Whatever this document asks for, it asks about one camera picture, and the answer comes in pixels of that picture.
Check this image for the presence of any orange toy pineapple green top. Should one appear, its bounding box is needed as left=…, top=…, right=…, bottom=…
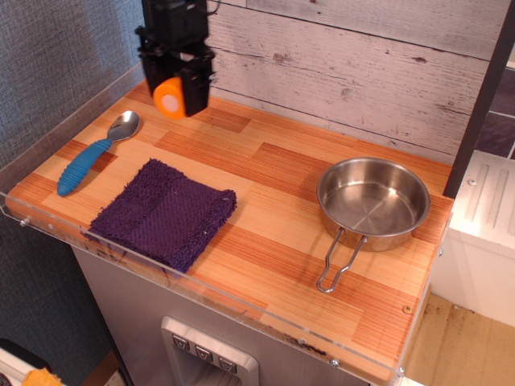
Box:
left=152, top=77, right=186, bottom=120

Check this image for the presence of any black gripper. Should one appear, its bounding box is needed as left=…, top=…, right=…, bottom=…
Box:
left=136, top=1, right=215, bottom=117

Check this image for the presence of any purple folded towel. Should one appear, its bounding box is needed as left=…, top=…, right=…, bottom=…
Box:
left=89, top=159, right=237, bottom=273

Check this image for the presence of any white cabinet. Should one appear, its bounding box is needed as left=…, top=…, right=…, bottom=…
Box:
left=430, top=151, right=514, bottom=326

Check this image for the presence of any silver dispenser panel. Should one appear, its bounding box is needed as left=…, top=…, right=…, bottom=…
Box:
left=161, top=316, right=260, bottom=385

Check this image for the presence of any blue handled metal spoon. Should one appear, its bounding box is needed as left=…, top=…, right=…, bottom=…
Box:
left=56, top=111, right=140, bottom=196

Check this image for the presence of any dark right wooden post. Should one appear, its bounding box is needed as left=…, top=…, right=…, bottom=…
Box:
left=443, top=1, right=514, bottom=199

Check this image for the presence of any small steel pan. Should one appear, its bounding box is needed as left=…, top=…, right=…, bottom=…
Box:
left=316, top=157, right=431, bottom=294

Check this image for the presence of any orange and black object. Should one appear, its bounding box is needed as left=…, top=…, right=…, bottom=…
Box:
left=1, top=368, right=64, bottom=386

